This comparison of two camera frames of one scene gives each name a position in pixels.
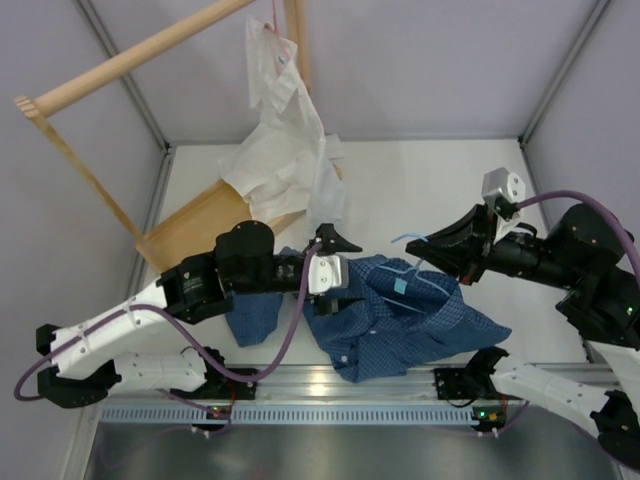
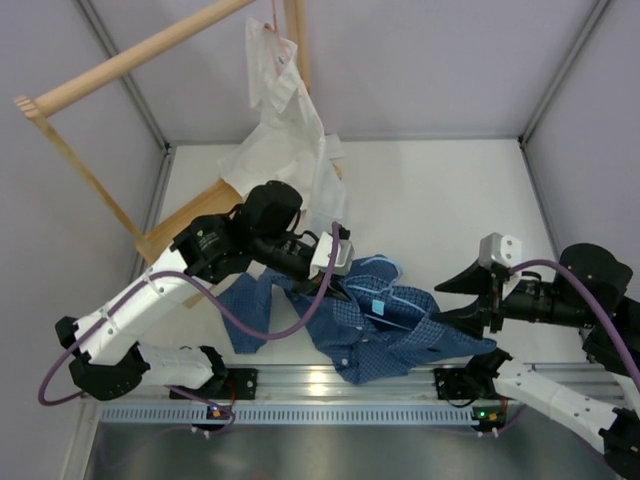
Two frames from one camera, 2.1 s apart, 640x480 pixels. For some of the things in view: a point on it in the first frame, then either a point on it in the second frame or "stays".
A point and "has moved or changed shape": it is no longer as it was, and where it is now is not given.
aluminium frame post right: x=563 y=70 stays
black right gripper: x=466 y=248 to x=474 y=280
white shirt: x=290 y=165 stays
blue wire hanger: x=414 y=269 to x=389 y=290
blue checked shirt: x=397 y=312 has moved or changed shape
